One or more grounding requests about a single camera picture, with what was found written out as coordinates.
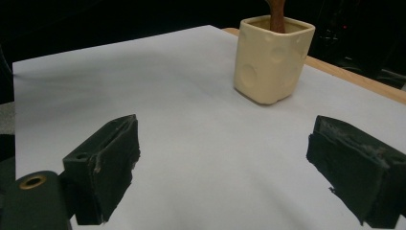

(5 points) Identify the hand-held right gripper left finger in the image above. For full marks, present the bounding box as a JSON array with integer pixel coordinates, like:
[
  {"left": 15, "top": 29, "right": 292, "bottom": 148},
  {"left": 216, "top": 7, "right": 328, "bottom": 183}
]
[{"left": 62, "top": 114, "right": 142, "bottom": 226}]

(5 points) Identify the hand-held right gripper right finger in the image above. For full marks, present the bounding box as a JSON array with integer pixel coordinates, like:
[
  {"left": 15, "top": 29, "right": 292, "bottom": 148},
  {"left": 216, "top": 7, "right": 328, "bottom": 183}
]
[{"left": 305, "top": 114, "right": 406, "bottom": 230}]

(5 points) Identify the cream square ceramic cup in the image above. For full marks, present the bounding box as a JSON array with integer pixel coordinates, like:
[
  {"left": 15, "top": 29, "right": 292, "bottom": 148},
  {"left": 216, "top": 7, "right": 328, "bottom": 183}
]
[{"left": 233, "top": 14, "right": 316, "bottom": 105}]

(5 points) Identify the brown wooden hairbrush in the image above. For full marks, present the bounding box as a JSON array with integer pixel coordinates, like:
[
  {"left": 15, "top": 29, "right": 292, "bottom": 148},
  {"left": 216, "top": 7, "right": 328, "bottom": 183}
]
[{"left": 266, "top": 0, "right": 287, "bottom": 35}]

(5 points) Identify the white paper sheet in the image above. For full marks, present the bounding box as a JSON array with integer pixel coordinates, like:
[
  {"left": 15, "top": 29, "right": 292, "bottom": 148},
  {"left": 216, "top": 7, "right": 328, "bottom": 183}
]
[{"left": 11, "top": 24, "right": 406, "bottom": 230}]

